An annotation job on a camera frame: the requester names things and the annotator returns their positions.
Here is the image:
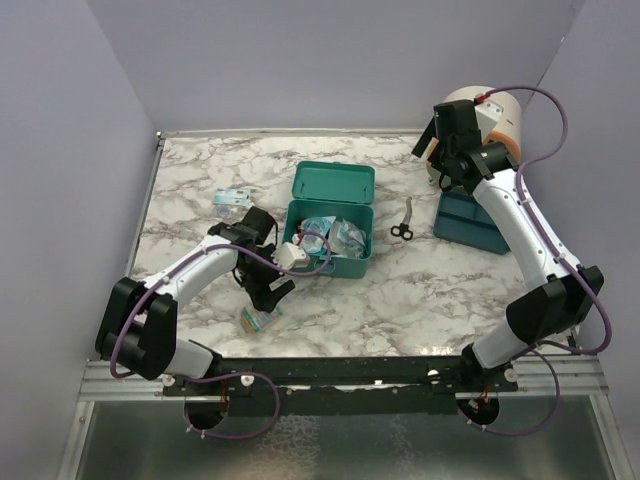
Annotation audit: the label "clear crinkled plastic bag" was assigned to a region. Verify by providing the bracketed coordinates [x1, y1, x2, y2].
[215, 205, 235, 218]

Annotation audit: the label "teal medicine kit box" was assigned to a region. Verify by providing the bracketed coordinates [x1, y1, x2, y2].
[282, 161, 375, 279]

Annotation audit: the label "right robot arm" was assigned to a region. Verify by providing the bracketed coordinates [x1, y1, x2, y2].
[412, 95, 604, 391]

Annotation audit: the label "purple cable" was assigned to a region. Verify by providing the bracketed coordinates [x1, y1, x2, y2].
[457, 85, 614, 437]
[109, 229, 334, 441]

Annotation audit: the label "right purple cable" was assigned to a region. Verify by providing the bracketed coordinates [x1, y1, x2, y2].
[457, 85, 614, 437]

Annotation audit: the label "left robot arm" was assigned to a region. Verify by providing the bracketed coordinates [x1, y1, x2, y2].
[95, 207, 295, 395]

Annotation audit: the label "round pastel drawer cabinet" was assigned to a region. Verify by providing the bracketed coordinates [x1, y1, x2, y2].
[423, 86, 522, 185]

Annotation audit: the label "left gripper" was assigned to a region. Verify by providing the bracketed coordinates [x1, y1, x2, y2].
[239, 244, 295, 312]

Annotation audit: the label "orange teal bandage packet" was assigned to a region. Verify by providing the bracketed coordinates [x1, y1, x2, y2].
[240, 305, 284, 335]

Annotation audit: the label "blue clear plastic pouch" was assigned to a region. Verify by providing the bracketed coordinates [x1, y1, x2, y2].
[298, 216, 336, 255]

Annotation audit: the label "black mounting rail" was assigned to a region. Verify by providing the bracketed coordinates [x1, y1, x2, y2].
[163, 356, 517, 416]

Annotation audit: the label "blue divided tray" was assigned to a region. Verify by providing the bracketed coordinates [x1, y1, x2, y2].
[433, 192, 510, 255]

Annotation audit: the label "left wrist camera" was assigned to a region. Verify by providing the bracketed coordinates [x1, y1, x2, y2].
[273, 242, 310, 270]

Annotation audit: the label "aluminium frame rail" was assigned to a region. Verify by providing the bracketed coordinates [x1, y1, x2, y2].
[77, 353, 610, 402]

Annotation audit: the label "black-handled bandage scissors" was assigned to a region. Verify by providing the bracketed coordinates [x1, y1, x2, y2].
[390, 197, 414, 241]

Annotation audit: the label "blue white packet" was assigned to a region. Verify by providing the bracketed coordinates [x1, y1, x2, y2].
[329, 220, 366, 259]

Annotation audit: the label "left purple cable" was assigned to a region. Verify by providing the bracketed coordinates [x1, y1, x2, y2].
[109, 229, 334, 441]

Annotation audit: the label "light blue gauze packet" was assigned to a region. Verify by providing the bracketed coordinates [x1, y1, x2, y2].
[213, 188, 251, 207]

